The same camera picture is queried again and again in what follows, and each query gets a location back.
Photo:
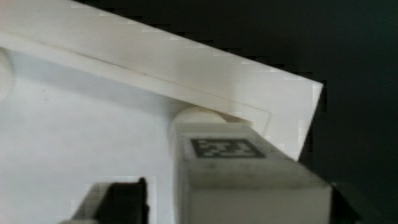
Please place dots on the white square table top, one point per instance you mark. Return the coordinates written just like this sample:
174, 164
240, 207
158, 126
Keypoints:
100, 77

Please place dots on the white table leg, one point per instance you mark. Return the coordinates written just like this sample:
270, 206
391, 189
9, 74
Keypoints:
240, 184

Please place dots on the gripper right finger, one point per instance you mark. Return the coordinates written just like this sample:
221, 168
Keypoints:
352, 210

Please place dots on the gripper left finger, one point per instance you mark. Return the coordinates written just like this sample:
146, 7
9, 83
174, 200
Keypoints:
114, 204

